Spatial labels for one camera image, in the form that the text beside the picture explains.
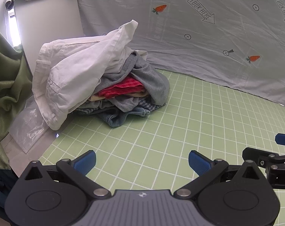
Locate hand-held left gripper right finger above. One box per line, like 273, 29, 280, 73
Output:
173, 150, 267, 199

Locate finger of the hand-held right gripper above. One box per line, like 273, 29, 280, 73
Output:
242, 147, 285, 169
275, 133, 285, 147

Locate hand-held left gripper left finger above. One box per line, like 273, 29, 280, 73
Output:
20, 150, 112, 199

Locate white shirt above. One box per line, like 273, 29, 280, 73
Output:
32, 19, 138, 130

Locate pile of mixed clothes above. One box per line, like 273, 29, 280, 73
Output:
95, 50, 170, 112

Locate blue denim jeans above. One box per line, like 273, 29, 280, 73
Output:
98, 106, 151, 128

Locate beige garment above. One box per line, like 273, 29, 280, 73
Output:
86, 91, 149, 103

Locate clear plastic bag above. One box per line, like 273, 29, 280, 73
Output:
9, 107, 49, 154

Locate blue plaid shirt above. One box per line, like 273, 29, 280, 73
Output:
76, 98, 167, 114

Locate red plaid garment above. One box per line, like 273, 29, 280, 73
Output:
97, 76, 145, 99

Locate green curtain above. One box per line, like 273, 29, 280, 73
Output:
0, 25, 34, 170

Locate grey carrot printed sheet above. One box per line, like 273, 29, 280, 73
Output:
75, 0, 285, 111

